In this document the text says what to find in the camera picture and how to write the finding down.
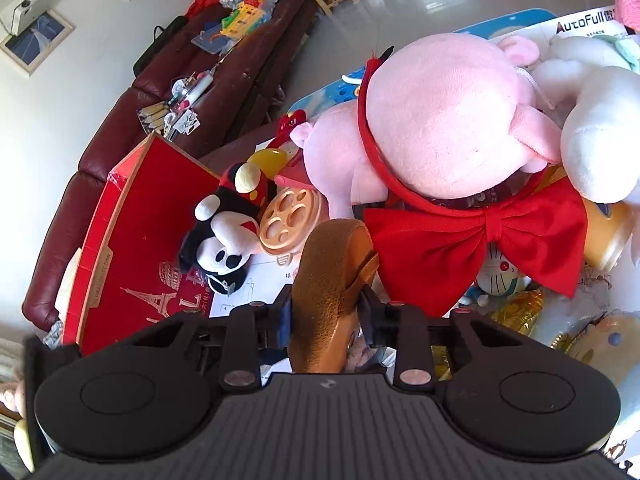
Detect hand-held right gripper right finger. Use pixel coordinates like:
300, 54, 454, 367
357, 285, 521, 392

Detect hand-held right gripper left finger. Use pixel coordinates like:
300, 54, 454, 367
135, 285, 293, 393

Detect brown glitter shoe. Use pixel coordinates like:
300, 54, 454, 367
287, 218, 381, 376

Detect gold foil balloon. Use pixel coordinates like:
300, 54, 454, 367
430, 287, 581, 376

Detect pale blue foil balloon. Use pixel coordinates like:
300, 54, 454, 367
530, 280, 640, 411

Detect black white mouse plush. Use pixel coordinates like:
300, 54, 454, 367
180, 162, 276, 296

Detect peach plastic toy reel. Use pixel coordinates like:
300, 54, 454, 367
258, 187, 321, 266

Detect blue cat toy figure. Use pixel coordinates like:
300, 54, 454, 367
460, 242, 533, 308

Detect red yellow plastic toy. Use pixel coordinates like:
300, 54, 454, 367
247, 110, 311, 186

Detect red cardboard box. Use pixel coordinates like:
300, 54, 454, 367
62, 132, 236, 356

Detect pink plush pig red bow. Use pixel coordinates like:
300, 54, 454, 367
290, 33, 591, 318

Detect white toy tube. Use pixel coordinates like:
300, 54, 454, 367
175, 72, 216, 106

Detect yellow orange plastic toy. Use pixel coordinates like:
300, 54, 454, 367
582, 200, 636, 271

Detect maroon leather sofa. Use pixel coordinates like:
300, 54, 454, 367
22, 0, 321, 331

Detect clear plastic box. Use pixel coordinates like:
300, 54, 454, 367
190, 30, 236, 56

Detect white plush toy teal feet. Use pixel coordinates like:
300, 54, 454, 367
532, 35, 640, 206

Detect black bag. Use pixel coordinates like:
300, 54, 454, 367
132, 15, 188, 78

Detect colourful toy block set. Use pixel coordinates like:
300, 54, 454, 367
220, 2, 268, 38

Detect framed blue picture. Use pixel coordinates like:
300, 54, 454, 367
0, 9, 76, 77

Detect white box appliance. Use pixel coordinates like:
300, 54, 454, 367
0, 0, 56, 36

